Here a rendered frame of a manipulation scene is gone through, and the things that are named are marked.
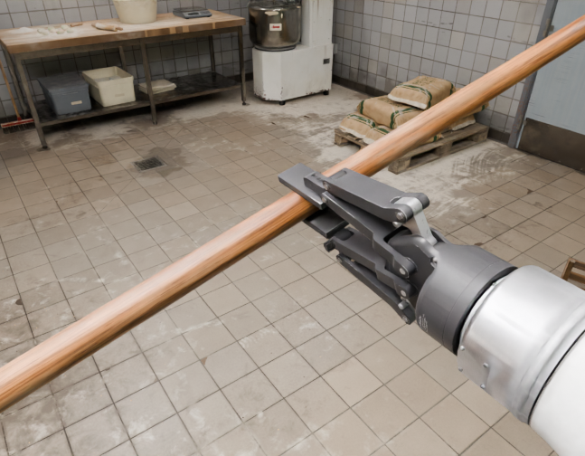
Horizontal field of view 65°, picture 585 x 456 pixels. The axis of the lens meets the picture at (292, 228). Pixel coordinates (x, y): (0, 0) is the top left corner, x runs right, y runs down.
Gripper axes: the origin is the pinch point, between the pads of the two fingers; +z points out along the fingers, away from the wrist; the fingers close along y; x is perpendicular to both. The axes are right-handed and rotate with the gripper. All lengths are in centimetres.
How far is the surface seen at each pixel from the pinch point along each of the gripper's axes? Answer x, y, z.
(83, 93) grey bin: 41, 117, 430
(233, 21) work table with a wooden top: 202, 103, 413
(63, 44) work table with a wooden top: 42, 69, 413
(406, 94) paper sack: 240, 148, 218
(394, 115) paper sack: 221, 156, 212
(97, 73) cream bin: 68, 119, 477
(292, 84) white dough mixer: 241, 181, 389
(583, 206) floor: 272, 212, 80
